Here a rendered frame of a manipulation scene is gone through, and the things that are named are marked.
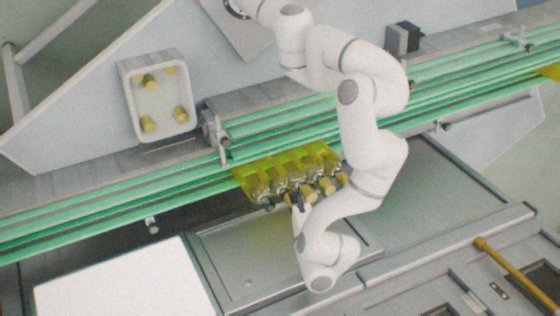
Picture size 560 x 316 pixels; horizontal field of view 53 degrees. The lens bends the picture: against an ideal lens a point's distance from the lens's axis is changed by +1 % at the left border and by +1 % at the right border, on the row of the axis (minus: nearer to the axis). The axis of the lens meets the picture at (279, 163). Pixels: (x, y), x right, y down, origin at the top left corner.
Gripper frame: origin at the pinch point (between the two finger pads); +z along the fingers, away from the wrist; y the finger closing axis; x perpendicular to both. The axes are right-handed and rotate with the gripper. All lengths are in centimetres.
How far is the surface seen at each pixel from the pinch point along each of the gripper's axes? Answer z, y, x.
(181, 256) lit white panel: 2.1, -14.4, 32.2
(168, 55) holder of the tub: 32, 32, 27
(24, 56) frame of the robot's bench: 81, 16, 78
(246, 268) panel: -6.4, -14.5, 15.3
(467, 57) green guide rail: 43, 13, -67
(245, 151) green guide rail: 20.6, 4.6, 10.2
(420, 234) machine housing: -2.3, -17.1, -35.7
